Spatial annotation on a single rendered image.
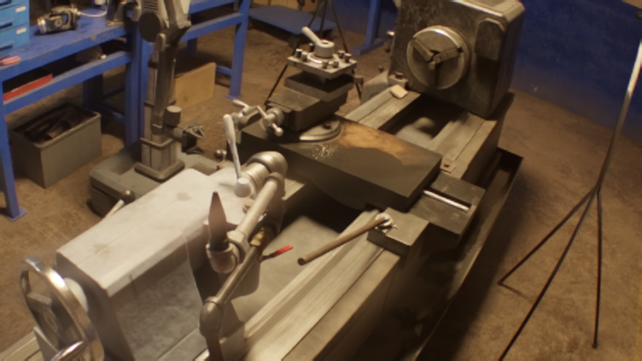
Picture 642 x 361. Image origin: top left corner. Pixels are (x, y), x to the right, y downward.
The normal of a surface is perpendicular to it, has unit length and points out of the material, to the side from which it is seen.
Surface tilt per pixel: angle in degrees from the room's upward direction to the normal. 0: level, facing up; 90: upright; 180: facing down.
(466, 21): 90
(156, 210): 0
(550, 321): 0
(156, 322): 70
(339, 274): 0
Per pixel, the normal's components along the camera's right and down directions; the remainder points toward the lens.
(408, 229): 0.11, -0.86
